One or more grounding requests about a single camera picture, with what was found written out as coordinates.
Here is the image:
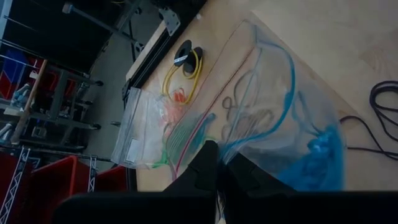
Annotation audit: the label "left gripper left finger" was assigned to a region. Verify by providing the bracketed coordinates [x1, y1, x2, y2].
[52, 140, 218, 224]

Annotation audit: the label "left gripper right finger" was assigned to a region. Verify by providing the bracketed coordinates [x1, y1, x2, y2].
[219, 152, 398, 224]

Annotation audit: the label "blue rubber bands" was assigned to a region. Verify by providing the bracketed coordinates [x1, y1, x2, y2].
[276, 124, 346, 191]

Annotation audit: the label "orange rubber bands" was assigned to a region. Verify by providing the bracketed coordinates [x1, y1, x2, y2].
[161, 88, 190, 131]

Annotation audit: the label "loose dark rubber bands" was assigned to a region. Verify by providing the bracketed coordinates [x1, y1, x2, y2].
[338, 80, 398, 161]

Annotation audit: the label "red bins in cart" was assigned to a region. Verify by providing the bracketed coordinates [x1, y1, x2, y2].
[46, 73, 77, 96]

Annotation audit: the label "pale blue cylindrical part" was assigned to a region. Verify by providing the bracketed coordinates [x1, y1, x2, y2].
[0, 121, 15, 141]
[12, 83, 32, 105]

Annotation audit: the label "blue plastic bin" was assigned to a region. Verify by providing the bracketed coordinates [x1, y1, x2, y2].
[0, 51, 29, 94]

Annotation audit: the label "black partition curtain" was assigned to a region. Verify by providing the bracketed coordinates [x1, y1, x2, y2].
[2, 0, 137, 74]

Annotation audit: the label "yellow cable coil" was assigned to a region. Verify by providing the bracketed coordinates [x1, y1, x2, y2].
[161, 48, 205, 106]

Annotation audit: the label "silver metal mounting bracket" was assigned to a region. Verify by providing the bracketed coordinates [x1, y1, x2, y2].
[158, 7, 181, 37]

